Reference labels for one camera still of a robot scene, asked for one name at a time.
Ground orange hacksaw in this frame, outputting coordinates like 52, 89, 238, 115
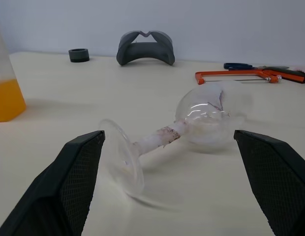
194, 67, 305, 86

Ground blue handled scissors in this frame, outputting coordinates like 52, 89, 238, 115
223, 62, 290, 71

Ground clear bottle with orange liquid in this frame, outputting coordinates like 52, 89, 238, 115
0, 22, 27, 123

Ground black round cap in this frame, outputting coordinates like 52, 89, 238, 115
68, 48, 91, 63

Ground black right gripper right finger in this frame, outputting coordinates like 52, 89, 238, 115
233, 129, 305, 236

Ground grey curved visor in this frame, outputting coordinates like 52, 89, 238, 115
116, 29, 176, 66

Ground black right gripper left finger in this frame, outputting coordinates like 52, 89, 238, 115
0, 130, 106, 236

